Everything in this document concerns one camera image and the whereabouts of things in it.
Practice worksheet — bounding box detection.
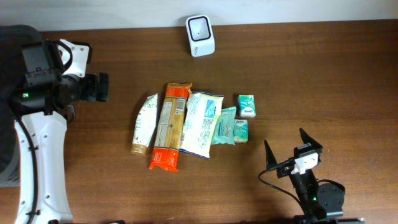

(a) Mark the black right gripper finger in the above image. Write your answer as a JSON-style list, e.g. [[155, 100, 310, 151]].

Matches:
[[299, 128, 323, 149], [264, 140, 277, 170]]

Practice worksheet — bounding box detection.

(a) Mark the teal Kleenex tissue pack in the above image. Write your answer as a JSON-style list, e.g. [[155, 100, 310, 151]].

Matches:
[[233, 119, 248, 143]]

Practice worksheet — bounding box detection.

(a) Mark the teal wet wipes pack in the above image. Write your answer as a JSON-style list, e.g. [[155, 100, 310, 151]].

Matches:
[[211, 106, 236, 145]]

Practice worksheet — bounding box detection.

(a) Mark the white bamboo print tube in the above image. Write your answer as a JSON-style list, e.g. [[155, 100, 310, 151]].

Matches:
[[131, 93, 158, 155]]

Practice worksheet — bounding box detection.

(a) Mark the white yellow wipes bag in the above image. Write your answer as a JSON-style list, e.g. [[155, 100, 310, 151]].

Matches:
[[180, 91, 224, 159]]

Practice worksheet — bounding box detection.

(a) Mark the orange spaghetti package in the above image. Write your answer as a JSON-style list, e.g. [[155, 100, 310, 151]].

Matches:
[[149, 83, 192, 172]]

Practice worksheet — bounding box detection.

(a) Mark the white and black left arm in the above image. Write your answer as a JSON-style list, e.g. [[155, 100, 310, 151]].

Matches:
[[7, 39, 109, 223]]

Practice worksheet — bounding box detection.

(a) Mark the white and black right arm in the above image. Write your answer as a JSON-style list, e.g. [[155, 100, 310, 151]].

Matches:
[[258, 128, 364, 224]]

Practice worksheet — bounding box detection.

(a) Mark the white barcode scanner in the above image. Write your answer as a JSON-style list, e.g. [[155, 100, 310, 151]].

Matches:
[[185, 15, 215, 57]]

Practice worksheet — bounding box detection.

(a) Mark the grey plastic mesh basket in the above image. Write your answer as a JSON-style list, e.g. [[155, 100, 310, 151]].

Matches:
[[1, 25, 42, 188]]

